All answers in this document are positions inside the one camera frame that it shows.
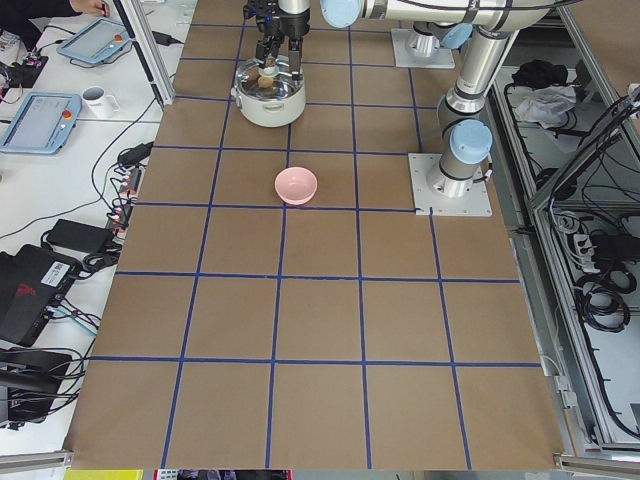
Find pale green steel pot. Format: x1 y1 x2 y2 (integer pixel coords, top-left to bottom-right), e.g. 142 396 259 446
231 83 306 128

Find blue teach pendant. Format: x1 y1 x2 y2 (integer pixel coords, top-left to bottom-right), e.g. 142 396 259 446
1 92 82 155
57 17 131 65

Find glass pot lid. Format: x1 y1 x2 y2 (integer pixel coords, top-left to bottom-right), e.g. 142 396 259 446
234 56 304 101

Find white mug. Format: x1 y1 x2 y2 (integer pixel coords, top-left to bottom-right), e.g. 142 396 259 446
82 86 120 119

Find black power adapter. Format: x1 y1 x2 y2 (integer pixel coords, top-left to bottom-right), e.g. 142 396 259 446
41 219 114 253

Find coiled black cables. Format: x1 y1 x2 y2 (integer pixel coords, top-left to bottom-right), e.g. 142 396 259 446
574 269 632 332

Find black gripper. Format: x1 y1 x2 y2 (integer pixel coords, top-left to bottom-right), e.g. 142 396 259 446
278 9 310 80
243 0 282 68

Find aluminium frame post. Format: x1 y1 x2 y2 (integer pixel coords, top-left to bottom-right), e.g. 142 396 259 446
113 0 175 109

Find power strip with plugs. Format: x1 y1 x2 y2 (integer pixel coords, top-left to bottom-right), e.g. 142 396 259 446
106 166 143 234

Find blue teach pendant far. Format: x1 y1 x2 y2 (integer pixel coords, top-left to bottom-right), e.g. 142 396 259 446
57 17 131 65

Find pink bowl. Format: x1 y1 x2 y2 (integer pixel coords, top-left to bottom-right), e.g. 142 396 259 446
274 166 318 206

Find black computer box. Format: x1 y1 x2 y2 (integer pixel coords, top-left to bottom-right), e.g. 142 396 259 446
1 244 81 347

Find crumpled white cloth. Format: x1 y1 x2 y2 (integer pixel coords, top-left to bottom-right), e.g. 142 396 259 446
514 86 577 129

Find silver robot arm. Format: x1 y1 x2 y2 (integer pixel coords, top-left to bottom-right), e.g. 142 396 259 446
243 1 473 75
320 1 555 198

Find blue teach pendant near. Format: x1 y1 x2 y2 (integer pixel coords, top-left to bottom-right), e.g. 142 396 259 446
1 92 82 155

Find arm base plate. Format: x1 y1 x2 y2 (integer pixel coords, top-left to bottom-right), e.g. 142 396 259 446
408 153 493 217
391 28 455 70

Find beige egg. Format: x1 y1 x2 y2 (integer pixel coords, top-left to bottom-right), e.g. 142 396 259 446
257 76 273 89

